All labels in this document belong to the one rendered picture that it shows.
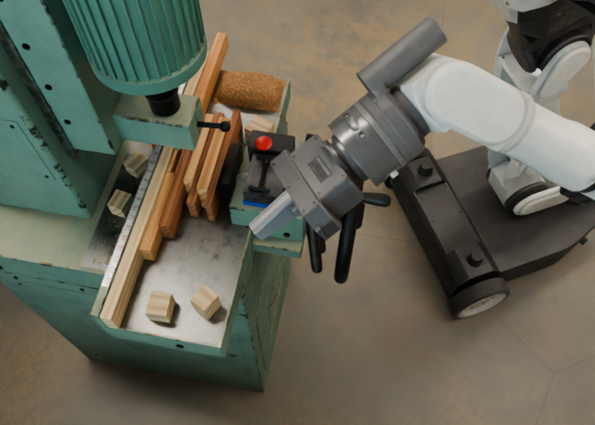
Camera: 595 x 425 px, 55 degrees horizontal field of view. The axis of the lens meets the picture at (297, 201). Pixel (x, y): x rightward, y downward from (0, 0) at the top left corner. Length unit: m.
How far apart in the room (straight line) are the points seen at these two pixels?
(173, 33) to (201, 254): 0.41
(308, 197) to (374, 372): 1.34
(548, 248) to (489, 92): 1.44
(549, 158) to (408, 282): 1.38
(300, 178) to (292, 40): 2.05
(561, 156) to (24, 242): 1.00
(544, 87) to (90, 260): 1.01
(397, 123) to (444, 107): 0.05
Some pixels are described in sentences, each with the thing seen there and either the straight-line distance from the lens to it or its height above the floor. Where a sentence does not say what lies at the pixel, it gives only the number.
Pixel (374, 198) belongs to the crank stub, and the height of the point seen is 0.93.
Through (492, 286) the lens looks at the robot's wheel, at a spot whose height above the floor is 0.20.
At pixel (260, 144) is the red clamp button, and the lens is 1.01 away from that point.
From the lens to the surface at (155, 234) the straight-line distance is 1.04.
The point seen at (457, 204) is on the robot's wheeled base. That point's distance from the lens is 1.98.
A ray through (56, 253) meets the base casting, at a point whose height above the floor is 0.80.
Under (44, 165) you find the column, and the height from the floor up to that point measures 1.00.
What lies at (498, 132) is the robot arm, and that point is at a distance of 0.63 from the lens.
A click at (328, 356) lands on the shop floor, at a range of 1.91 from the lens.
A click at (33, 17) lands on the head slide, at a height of 1.31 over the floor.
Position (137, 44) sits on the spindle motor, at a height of 1.30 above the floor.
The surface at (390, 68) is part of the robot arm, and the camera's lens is 0.62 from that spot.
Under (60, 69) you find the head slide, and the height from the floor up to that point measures 1.21.
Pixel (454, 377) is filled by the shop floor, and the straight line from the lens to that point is 1.95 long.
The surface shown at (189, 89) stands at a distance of 1.20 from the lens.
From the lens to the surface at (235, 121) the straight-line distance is 1.12.
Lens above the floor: 1.83
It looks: 60 degrees down
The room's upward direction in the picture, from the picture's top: straight up
